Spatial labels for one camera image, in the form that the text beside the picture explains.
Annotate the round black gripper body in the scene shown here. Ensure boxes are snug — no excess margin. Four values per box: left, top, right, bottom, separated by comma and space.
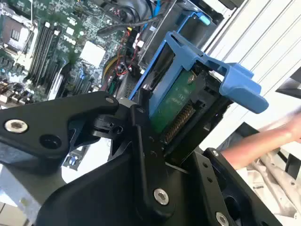
35, 150, 214, 226

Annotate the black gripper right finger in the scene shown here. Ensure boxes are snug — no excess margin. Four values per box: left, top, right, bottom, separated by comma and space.
192, 147, 283, 226

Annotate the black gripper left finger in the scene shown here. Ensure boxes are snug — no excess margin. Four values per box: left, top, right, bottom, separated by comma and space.
0, 87, 176, 221

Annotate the hard disk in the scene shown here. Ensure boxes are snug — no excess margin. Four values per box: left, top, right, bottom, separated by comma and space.
128, 31, 269, 166

